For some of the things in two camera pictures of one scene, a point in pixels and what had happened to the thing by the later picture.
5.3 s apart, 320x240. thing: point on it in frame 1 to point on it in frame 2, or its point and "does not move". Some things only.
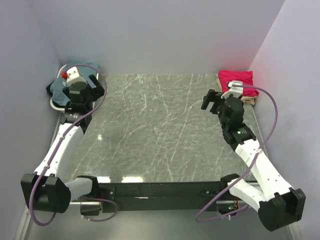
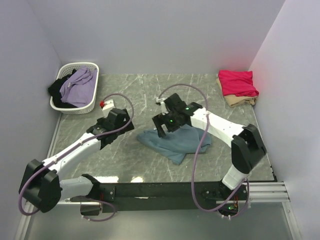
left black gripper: [97, 92] to [126, 121]
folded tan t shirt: [251, 100] does not move
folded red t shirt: [246, 76] does not move
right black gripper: [210, 97] to [160, 120]
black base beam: [133, 196] does not move
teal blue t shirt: [86, 68] to [176, 144]
